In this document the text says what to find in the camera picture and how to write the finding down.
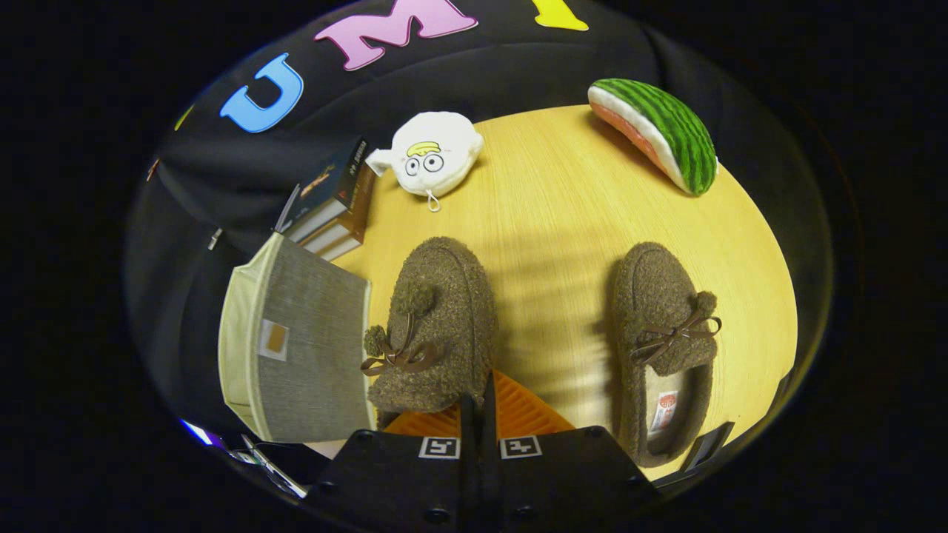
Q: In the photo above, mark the watermelon slice plush toy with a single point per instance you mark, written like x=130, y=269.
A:
x=666, y=122

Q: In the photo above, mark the black book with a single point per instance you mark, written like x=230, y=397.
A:
x=333, y=181

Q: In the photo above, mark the brown fuzzy shoe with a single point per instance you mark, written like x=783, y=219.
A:
x=652, y=289
x=444, y=296

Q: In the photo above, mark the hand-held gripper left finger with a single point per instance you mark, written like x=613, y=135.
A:
x=468, y=444

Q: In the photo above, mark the copper cloth clip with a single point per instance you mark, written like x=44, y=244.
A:
x=152, y=170

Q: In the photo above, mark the silver cloth clip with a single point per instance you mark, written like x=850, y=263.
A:
x=215, y=238

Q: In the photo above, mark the white plush toy with face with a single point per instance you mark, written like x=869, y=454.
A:
x=444, y=144

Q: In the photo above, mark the grey fabric storage box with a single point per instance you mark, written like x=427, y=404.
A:
x=311, y=348

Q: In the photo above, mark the black backdrop cloth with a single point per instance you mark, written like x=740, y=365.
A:
x=518, y=66

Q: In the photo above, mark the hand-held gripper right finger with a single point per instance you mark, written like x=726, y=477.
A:
x=489, y=437

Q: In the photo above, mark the black clamp bracket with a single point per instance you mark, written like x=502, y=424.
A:
x=707, y=444

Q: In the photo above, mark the brown book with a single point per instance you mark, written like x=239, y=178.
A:
x=364, y=196
x=342, y=244

